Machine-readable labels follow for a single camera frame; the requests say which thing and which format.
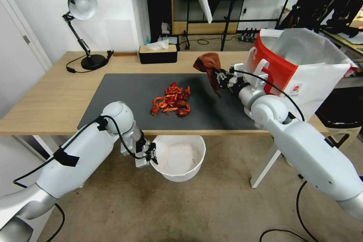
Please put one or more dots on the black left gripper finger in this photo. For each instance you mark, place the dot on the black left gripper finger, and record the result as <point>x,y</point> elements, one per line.
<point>154,159</point>
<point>152,147</point>

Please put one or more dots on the black desk lamp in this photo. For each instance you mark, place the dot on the black desk lamp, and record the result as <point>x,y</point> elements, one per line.
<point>83,5</point>

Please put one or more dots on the white red takeout bag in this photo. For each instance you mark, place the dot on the white red takeout bag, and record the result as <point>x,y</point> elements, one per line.
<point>312,83</point>

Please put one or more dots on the dark grey table mat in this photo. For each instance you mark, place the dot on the dark grey table mat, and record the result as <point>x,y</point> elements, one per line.
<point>127,97</point>

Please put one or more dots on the white table leg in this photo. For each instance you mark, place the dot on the white table leg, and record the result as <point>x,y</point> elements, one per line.
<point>42,143</point>
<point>263,165</point>

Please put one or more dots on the silver door hinge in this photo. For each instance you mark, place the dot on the silver door hinge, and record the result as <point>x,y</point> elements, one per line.
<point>26,39</point>

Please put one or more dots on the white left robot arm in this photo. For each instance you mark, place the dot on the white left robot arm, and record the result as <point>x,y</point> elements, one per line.
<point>85,145</point>

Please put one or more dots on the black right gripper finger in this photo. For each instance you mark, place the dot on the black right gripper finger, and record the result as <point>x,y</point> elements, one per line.
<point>221,83</point>
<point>220,71</point>

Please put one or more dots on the black stool beige legs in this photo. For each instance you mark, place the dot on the black stool beige legs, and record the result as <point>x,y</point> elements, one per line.
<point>340,113</point>

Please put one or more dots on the black power strip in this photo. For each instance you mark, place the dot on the black power strip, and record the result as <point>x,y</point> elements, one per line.
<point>247,37</point>

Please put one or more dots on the brown towel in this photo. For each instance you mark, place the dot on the brown towel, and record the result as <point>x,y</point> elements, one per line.
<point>208,62</point>

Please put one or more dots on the small teal bottle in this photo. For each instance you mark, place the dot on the small teal bottle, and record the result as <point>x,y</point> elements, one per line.
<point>147,39</point>

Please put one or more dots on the black metal frame stand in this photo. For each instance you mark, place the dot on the black metal frame stand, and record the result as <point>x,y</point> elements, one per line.
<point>227,26</point>

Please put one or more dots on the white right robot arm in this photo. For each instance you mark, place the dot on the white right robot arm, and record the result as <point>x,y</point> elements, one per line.
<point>297,140</point>

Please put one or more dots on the white tissue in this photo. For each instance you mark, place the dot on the white tissue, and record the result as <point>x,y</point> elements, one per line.
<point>158,45</point>

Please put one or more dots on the red shrimp pile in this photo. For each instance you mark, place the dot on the red shrimp pile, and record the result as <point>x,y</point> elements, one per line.
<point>173,97</point>

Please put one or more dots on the white round plastic container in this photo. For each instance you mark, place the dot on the white round plastic container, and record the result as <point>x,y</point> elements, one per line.
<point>181,158</point>

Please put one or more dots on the black tissue box wooden lid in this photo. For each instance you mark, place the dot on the black tissue box wooden lid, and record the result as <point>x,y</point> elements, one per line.
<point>157,57</point>

